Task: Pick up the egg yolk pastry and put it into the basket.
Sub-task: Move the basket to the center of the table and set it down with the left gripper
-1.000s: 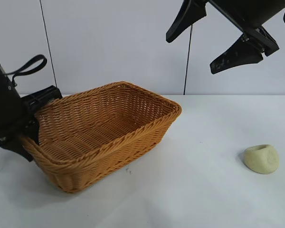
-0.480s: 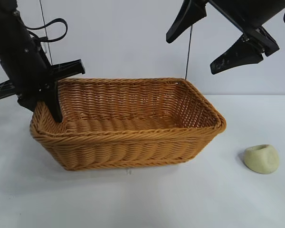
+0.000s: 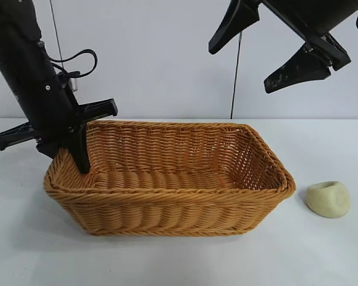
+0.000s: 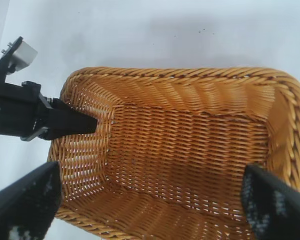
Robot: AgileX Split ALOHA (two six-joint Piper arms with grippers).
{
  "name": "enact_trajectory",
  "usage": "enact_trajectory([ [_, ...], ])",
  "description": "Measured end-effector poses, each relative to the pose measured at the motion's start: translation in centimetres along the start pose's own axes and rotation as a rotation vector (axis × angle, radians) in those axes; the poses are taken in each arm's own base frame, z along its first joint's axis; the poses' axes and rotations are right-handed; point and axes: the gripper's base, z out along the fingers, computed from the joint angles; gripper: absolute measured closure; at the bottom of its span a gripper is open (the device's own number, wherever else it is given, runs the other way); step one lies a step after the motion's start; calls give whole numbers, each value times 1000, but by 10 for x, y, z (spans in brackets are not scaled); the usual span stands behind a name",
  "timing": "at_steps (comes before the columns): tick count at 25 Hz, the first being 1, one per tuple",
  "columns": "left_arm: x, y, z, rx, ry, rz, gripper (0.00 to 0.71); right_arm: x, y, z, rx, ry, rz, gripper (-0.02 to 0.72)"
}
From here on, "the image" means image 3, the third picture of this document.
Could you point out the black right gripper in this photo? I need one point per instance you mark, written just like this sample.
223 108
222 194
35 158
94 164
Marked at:
316 15

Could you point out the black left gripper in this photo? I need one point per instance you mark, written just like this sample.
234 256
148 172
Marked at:
32 86

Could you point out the brown woven wicker basket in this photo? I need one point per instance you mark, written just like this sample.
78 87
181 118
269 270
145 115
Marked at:
167 205

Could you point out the pale yellow egg yolk pastry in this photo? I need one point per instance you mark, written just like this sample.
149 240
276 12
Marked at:
325 202

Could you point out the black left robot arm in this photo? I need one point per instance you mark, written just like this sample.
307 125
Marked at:
25 18

